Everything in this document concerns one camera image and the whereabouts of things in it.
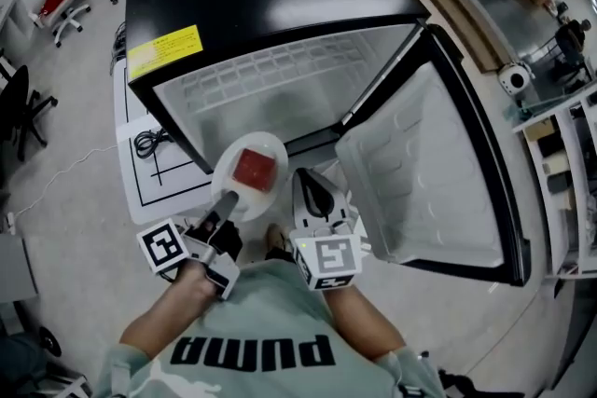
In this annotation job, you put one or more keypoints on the wooden steps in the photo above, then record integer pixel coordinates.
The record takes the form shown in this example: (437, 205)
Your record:
(462, 14)

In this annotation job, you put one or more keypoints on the person's black trousers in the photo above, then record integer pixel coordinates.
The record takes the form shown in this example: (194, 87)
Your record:
(231, 242)

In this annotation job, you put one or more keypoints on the white paper sheet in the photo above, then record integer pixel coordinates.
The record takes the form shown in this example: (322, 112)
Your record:
(133, 130)

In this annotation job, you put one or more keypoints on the white table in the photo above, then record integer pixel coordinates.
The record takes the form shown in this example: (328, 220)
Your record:
(175, 196)

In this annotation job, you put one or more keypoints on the red meat slice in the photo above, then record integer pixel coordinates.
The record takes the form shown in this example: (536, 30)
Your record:
(254, 168)

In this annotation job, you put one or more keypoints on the person's right forearm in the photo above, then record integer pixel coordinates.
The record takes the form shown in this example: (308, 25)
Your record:
(364, 321)

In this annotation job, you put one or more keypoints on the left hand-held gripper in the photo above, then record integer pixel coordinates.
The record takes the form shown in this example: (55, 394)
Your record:
(163, 247)

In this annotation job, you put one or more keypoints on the person's green shirt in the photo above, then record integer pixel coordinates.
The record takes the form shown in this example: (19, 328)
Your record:
(261, 303)

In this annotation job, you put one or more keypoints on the grey cabinet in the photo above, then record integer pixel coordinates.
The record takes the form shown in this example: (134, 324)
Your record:
(16, 268)

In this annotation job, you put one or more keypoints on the white shelving unit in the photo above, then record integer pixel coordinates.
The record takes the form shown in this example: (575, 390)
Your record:
(559, 182)

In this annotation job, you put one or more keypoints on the white power strip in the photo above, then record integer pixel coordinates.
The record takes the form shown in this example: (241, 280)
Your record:
(10, 223)

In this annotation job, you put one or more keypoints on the person's left hand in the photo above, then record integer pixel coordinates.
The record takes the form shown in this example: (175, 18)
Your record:
(189, 286)

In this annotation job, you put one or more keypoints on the white plate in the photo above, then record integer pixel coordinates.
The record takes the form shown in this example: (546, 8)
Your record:
(261, 142)

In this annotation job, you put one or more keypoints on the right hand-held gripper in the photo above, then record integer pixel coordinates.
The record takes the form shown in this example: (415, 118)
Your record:
(333, 256)

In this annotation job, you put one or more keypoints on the white round device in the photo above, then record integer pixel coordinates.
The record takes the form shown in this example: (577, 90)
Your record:
(515, 79)

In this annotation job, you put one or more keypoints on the person's left forearm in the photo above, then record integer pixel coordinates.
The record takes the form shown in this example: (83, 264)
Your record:
(158, 326)

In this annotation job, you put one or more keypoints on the person's beige shoe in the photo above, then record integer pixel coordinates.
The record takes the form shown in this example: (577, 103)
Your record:
(276, 235)

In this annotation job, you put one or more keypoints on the black swivel chair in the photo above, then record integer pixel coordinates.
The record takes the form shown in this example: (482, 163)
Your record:
(16, 107)

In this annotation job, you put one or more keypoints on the black round disc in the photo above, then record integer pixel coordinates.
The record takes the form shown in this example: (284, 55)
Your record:
(49, 341)

